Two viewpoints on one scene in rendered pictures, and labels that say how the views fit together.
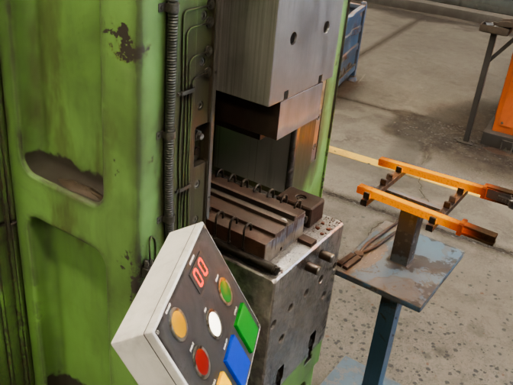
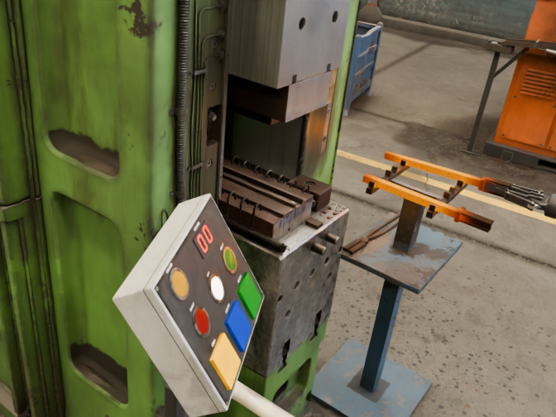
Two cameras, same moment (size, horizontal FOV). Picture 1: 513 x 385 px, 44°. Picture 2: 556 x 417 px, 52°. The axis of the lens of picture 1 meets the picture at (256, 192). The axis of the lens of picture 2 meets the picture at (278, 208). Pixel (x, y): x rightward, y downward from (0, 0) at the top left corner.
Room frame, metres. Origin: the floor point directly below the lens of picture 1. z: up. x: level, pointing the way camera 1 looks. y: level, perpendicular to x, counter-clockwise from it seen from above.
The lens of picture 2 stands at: (0.03, -0.05, 1.78)
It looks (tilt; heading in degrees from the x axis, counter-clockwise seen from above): 29 degrees down; 0
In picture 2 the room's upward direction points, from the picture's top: 7 degrees clockwise
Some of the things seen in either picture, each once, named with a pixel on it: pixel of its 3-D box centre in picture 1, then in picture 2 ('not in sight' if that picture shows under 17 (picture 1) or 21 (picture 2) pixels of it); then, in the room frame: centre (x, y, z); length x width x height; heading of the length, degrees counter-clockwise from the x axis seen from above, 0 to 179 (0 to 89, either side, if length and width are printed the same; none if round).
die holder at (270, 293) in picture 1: (225, 275); (238, 256); (1.60, 0.07, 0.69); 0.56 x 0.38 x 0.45; 58
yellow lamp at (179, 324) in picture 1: (178, 324); (179, 284); (0.82, 0.11, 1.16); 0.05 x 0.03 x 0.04; 148
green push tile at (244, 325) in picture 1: (244, 328); (247, 295); (1.01, 0.00, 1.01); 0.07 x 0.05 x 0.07; 173
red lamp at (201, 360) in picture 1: (201, 361); (201, 321); (0.81, 0.07, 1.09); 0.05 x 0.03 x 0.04; 148
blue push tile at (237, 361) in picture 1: (235, 362); (237, 326); (0.91, 0.01, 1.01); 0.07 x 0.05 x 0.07; 173
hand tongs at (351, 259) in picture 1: (388, 231); (393, 222); (1.92, -0.48, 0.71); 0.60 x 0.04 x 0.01; 142
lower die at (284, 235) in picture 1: (222, 209); (235, 192); (1.55, 0.09, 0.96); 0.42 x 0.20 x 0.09; 58
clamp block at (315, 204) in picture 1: (299, 206); (309, 192); (1.63, -0.13, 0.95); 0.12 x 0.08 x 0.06; 58
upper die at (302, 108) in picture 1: (230, 88); (244, 75); (1.55, 0.09, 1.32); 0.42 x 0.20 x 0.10; 58
